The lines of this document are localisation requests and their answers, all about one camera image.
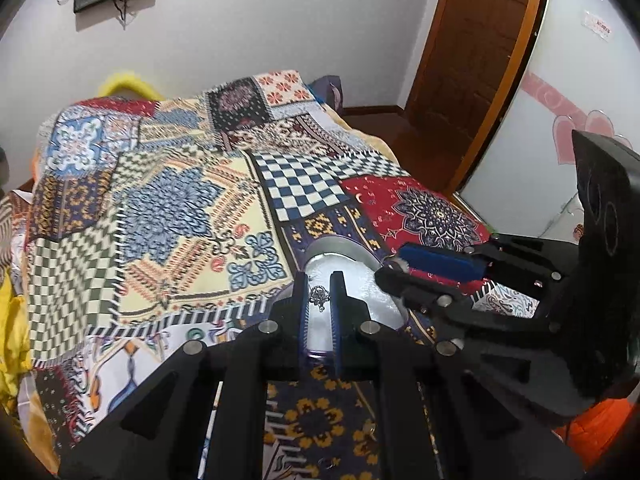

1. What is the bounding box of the yellow cloth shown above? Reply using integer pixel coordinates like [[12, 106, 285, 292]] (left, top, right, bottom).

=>
[[0, 260, 59, 476]]

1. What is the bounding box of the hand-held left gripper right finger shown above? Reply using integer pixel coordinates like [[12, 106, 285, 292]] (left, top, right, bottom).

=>
[[330, 270, 586, 480]]

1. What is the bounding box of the white wall label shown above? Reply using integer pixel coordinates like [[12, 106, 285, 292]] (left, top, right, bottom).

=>
[[582, 8, 614, 39]]

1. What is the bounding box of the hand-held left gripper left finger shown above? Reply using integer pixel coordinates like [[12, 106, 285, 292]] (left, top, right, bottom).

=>
[[59, 272, 309, 480]]

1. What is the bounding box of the dark blue pillow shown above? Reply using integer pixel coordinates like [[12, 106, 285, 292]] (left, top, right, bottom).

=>
[[307, 75, 346, 112]]

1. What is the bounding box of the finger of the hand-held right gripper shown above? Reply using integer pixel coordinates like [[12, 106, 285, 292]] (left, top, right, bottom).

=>
[[399, 234, 581, 306], [374, 266, 601, 420]]

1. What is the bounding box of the pink heart wall decal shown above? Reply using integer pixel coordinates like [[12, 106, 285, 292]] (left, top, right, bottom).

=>
[[520, 72, 634, 167]]

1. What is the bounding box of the orange wooden door frame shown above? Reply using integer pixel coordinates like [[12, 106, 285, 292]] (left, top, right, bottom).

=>
[[450, 0, 554, 196]]

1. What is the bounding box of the patchwork printed blanket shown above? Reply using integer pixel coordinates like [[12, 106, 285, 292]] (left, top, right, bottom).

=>
[[20, 69, 542, 480]]

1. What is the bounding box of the orange cloth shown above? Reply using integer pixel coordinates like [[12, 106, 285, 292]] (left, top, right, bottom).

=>
[[552, 394, 637, 467]]

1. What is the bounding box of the silver metal plate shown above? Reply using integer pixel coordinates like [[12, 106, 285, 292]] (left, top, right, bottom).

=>
[[298, 237, 409, 361]]

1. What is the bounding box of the silver ornate pendant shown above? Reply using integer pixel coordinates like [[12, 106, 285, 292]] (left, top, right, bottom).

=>
[[309, 285, 331, 314]]

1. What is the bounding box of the brown wooden door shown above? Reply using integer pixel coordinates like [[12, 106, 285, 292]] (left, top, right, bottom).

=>
[[404, 0, 538, 183]]

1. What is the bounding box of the yellow plush pillow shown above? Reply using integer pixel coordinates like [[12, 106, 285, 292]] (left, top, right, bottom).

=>
[[97, 72, 164, 102]]

